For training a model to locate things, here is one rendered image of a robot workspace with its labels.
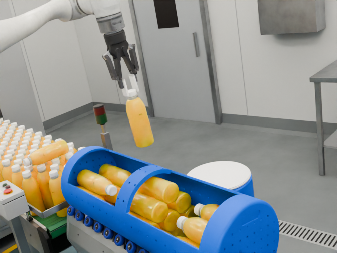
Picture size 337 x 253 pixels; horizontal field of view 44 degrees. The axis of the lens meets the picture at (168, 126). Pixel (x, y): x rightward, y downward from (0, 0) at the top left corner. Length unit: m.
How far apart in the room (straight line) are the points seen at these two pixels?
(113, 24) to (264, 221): 0.79
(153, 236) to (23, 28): 0.71
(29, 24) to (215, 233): 0.77
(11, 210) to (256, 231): 1.09
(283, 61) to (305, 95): 0.43
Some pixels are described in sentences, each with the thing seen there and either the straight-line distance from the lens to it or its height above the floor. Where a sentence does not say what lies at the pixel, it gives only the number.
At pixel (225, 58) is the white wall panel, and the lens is 5.11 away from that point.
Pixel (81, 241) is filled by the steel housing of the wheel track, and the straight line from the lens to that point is 1.88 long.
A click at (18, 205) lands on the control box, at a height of 1.05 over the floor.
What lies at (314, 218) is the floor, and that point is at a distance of 3.38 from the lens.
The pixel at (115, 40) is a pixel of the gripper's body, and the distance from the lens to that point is 1.46.
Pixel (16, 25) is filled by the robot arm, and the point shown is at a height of 1.79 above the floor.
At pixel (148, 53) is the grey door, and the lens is 5.83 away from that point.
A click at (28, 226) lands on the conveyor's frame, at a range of 2.13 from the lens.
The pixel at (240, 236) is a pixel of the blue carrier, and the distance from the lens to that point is 1.18.
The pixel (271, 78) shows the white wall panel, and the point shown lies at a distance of 4.86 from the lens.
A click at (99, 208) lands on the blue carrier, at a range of 1.55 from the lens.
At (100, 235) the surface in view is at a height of 0.93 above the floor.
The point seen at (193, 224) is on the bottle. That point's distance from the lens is 1.26.
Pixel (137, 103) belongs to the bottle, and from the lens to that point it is 1.53.
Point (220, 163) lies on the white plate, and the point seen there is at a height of 1.04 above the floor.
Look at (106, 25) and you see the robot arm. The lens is 1.45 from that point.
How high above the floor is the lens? 1.83
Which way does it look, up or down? 19 degrees down
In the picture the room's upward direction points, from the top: 10 degrees counter-clockwise
